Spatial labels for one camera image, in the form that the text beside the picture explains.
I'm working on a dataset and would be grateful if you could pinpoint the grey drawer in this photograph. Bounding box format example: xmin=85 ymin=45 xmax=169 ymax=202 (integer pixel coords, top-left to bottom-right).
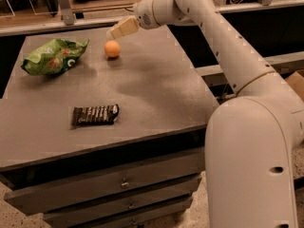
xmin=71 ymin=195 xmax=193 ymax=228
xmin=5 ymin=148 xmax=204 ymax=215
xmin=44 ymin=174 xmax=201 ymax=228

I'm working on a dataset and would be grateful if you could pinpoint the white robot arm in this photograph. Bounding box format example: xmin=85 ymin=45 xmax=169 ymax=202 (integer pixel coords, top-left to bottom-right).
xmin=106 ymin=0 xmax=304 ymax=228

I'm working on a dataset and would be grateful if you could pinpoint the grey drawer cabinet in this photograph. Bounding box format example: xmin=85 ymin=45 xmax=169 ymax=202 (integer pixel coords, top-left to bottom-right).
xmin=0 ymin=28 xmax=218 ymax=228

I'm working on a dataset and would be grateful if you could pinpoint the middle grey drawer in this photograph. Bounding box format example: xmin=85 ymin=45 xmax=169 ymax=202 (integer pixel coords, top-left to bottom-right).
xmin=44 ymin=174 xmax=201 ymax=228

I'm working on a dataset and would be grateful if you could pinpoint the green chip bag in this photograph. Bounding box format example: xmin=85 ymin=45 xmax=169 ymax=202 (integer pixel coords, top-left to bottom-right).
xmin=21 ymin=39 xmax=89 ymax=76

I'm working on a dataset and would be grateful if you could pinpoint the orange fruit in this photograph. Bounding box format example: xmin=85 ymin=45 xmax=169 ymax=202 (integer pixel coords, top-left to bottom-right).
xmin=104 ymin=41 xmax=121 ymax=58

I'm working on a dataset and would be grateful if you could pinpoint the cardboard box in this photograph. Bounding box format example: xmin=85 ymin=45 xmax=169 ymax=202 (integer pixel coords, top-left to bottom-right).
xmin=286 ymin=69 xmax=304 ymax=101

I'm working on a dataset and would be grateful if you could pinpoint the grey metal railing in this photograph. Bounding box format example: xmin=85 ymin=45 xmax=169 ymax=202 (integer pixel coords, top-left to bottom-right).
xmin=0 ymin=0 xmax=302 ymax=36

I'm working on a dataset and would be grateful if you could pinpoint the top grey drawer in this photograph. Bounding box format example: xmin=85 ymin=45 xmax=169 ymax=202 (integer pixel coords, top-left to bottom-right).
xmin=5 ymin=148 xmax=204 ymax=215

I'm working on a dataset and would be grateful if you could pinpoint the bottom grey drawer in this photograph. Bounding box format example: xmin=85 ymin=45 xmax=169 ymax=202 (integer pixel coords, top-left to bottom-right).
xmin=71 ymin=195 xmax=193 ymax=228

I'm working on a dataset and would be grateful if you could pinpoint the dark chocolate rxbar wrapper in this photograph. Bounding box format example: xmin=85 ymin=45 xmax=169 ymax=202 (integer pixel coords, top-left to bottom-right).
xmin=71 ymin=104 xmax=120 ymax=127

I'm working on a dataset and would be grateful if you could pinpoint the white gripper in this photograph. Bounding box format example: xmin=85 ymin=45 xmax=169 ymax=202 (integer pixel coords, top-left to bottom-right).
xmin=106 ymin=0 xmax=156 ymax=40

